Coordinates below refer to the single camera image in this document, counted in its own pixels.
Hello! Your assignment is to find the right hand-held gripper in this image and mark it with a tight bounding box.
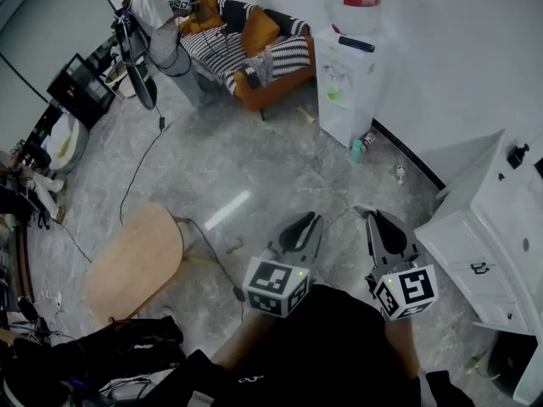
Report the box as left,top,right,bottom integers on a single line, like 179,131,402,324
364,209,439,322

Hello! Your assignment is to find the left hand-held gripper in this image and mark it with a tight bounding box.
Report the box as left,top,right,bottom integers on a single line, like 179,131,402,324
241,211,325,320

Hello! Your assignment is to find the person's right forearm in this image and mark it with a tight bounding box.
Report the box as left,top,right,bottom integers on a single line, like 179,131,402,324
383,316,422,382

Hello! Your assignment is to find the person's left forearm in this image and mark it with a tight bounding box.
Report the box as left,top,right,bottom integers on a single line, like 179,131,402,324
210,307,277,372

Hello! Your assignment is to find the white cabinet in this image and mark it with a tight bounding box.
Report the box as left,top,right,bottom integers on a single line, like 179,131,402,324
413,129,543,406

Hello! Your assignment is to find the person's black shirt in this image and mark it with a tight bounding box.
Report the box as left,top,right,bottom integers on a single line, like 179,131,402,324
143,284,476,407

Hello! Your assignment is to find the white water dispenser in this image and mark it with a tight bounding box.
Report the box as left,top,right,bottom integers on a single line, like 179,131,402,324
313,25,389,149

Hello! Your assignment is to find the orange sofa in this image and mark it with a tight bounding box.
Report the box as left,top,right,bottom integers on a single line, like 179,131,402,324
177,0,317,122

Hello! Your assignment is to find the small black device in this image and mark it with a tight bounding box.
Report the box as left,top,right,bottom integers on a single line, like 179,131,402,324
507,142,531,170

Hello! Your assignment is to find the oval wooden table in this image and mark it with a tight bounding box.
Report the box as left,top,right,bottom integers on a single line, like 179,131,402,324
82,203,186,328

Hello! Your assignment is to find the striped pillow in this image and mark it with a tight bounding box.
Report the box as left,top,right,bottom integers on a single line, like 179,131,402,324
262,36,313,81

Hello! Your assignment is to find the black remote control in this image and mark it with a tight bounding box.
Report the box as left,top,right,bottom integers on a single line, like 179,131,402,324
338,35,377,53

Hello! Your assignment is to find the white striped throw blanket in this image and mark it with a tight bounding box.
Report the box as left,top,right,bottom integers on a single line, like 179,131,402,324
180,30,255,95

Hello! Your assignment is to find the orange cushion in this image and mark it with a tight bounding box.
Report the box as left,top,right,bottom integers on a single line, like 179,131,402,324
188,0,227,34
240,5,282,57

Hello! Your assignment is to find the large clear water bottle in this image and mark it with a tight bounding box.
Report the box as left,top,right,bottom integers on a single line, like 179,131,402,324
323,0,383,37

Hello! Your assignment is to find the dark striped blanket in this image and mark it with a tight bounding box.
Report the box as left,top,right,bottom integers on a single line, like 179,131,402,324
216,0,313,38

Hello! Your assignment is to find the beige basket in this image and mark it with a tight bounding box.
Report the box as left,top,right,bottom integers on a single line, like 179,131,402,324
104,61,149,102

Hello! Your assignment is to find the black shelf unit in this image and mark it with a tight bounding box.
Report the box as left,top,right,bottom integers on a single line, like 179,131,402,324
46,52,118,131

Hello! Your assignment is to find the black cable with adapter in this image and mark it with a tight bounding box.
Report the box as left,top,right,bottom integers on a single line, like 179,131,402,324
186,217,248,322

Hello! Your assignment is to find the long black power cable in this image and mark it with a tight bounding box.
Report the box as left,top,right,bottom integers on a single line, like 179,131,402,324
119,106,169,226

